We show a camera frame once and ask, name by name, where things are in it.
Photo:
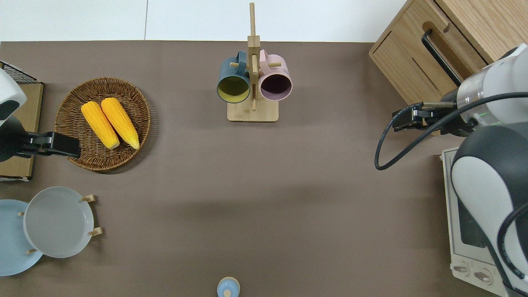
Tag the grey plate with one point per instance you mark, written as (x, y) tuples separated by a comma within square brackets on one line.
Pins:
[(57, 222)]

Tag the light blue plate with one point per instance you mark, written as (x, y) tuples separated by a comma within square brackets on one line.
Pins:
[(12, 239)]

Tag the light wooden cabinet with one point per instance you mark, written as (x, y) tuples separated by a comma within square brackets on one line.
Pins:
[(486, 20)]

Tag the light wooden drawer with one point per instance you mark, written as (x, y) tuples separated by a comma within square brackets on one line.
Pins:
[(412, 37)]

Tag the wooden plate rack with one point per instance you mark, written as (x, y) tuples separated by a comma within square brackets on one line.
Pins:
[(91, 198)]

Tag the yellow corn cob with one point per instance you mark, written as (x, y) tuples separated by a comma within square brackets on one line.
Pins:
[(120, 123), (100, 125)]

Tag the light blue round knob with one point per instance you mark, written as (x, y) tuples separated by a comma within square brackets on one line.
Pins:
[(228, 287)]

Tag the wooden mug rack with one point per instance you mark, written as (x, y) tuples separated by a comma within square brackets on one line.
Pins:
[(252, 112)]

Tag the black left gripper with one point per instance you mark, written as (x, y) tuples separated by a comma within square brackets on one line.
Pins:
[(16, 144)]

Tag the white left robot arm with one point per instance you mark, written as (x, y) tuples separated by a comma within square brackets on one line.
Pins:
[(10, 88)]

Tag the white toaster oven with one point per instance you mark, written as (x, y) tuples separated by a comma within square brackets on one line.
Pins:
[(453, 231)]

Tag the dark blue mug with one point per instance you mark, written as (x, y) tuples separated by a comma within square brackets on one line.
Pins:
[(233, 88)]

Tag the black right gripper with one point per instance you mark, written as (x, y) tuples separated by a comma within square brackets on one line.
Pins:
[(449, 121)]

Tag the pink mug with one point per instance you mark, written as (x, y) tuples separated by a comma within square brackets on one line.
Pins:
[(275, 84)]

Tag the brown wicker basket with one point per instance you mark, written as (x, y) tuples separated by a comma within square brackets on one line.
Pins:
[(103, 88)]

